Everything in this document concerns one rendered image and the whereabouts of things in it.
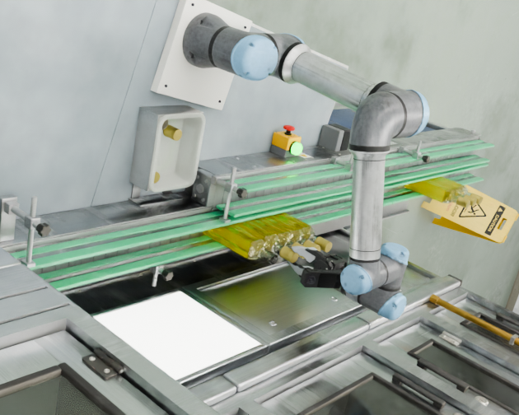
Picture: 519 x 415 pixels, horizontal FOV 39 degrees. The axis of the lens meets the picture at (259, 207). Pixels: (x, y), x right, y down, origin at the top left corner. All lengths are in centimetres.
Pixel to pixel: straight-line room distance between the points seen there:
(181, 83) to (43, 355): 113
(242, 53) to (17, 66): 55
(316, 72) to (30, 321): 109
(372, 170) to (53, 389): 96
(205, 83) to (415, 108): 65
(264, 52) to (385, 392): 93
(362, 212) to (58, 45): 82
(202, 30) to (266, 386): 94
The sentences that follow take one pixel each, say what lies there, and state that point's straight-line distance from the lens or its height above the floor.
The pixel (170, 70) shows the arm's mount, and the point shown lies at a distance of 205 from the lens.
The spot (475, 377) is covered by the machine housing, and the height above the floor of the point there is 169.
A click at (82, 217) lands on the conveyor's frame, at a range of 197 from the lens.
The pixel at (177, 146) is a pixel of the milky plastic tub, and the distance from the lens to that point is 216.
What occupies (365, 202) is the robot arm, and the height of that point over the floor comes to 142.
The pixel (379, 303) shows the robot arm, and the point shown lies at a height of 147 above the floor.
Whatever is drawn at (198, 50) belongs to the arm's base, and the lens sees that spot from 203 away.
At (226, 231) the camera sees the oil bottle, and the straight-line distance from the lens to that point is 213.
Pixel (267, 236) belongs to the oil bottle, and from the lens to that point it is 212.
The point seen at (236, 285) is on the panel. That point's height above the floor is 104.
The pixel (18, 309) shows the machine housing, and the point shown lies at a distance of 121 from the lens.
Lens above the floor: 225
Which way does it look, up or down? 35 degrees down
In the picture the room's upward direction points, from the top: 117 degrees clockwise
